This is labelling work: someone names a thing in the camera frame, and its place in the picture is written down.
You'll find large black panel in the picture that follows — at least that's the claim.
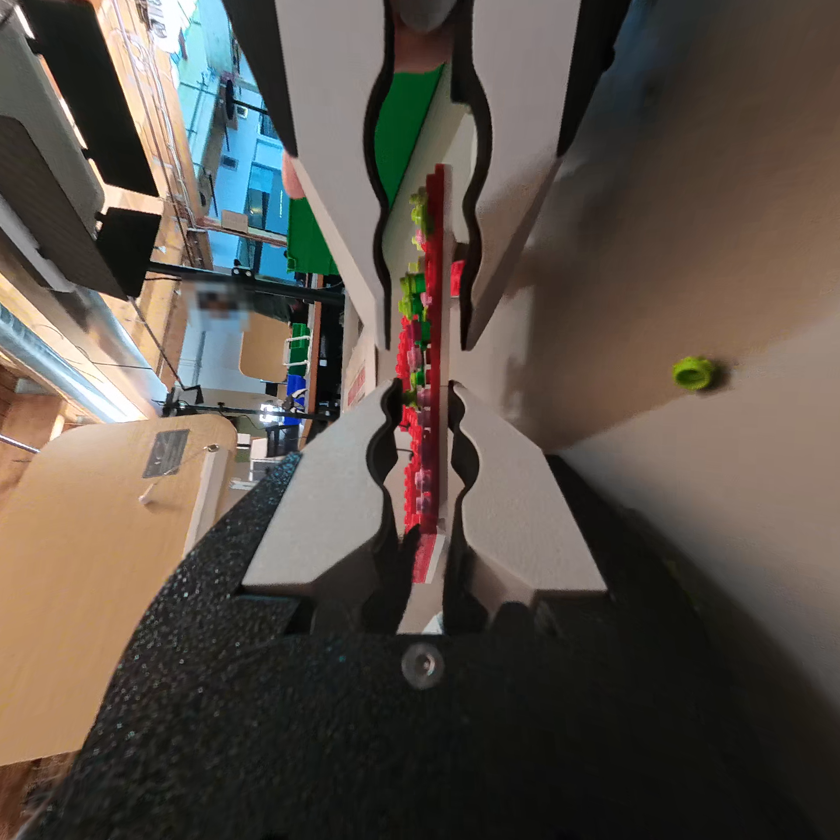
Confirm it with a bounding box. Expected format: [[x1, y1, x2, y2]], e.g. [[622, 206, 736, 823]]
[[23, 0, 160, 198]]

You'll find person's right hand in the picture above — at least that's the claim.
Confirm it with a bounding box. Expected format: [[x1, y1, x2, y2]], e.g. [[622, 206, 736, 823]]
[[392, 29, 455, 74]]

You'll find light wood board with label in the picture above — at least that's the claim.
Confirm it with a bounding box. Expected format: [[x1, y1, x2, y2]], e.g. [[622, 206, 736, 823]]
[[0, 413, 238, 765]]

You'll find white mounting bar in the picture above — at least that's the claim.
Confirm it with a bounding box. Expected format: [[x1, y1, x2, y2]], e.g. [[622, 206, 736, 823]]
[[182, 446, 227, 555]]

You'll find small black square panel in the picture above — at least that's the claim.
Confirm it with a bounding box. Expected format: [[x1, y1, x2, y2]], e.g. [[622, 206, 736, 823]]
[[97, 206, 163, 299]]

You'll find black metal pole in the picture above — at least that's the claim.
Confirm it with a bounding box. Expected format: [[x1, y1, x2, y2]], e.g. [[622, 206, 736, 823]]
[[147, 261, 345, 306]]

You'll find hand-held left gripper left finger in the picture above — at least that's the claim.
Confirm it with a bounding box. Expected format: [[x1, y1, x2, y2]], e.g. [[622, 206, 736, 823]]
[[240, 377, 421, 634]]

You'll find black tripod stand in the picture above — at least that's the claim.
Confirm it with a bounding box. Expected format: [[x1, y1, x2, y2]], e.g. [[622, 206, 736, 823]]
[[161, 387, 342, 424]]

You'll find small light wood board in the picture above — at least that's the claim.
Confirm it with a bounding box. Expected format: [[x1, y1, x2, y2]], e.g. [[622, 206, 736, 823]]
[[238, 315, 293, 382]]

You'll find green plastic bin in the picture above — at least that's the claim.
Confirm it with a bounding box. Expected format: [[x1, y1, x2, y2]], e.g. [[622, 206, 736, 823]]
[[287, 66, 447, 275]]

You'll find dark framed ceiling panel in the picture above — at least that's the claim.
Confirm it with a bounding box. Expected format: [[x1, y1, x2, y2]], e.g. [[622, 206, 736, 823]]
[[0, 13, 129, 299]]

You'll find small lime lego stud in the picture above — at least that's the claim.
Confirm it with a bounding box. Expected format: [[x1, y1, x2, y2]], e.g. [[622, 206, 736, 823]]
[[671, 355, 718, 393]]

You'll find cord with white toggle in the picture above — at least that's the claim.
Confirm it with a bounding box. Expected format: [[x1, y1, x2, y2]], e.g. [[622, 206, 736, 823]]
[[138, 446, 217, 506]]

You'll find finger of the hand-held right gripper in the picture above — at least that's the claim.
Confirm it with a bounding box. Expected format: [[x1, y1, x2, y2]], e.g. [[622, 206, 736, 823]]
[[274, 0, 398, 349], [451, 0, 584, 350]]

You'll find white sheet with red print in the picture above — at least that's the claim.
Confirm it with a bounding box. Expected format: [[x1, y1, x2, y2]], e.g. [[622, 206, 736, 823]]
[[343, 354, 368, 411]]

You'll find silver ventilation duct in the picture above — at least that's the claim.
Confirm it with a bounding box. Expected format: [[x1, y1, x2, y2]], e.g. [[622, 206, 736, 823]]
[[0, 289, 168, 424]]

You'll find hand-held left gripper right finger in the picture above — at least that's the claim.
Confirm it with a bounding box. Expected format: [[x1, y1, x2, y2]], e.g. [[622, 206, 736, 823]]
[[443, 382, 608, 634]]

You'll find red lego heart frame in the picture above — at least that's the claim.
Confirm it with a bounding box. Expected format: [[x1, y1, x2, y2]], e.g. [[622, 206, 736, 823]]
[[394, 164, 468, 585]]

